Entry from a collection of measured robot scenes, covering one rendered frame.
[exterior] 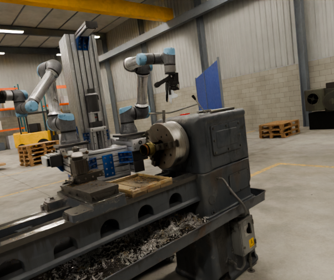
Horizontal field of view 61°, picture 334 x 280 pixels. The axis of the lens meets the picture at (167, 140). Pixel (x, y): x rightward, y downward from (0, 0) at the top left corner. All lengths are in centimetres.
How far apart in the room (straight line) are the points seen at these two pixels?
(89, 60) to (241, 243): 189
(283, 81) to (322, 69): 150
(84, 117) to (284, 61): 1080
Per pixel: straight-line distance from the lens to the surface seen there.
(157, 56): 194
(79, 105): 247
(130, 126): 239
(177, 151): 180
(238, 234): 224
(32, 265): 146
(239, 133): 222
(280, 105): 1262
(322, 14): 1220
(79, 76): 250
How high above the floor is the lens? 132
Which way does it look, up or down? 6 degrees down
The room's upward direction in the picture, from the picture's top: 8 degrees counter-clockwise
